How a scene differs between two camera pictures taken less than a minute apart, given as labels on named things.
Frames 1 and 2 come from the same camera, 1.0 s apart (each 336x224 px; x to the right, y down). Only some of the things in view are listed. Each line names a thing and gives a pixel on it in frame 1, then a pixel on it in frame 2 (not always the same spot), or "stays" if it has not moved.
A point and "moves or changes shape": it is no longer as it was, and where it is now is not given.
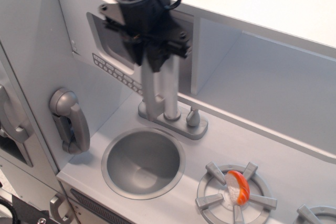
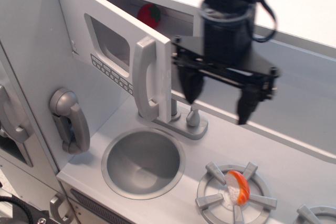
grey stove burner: x=216 y=204 stays
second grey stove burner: x=315 y=215 stays
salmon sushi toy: x=238 y=187 stays
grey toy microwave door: x=93 y=39 moves or changes shape
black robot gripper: x=145 y=12 → x=225 y=48
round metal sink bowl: x=143 y=163 stays
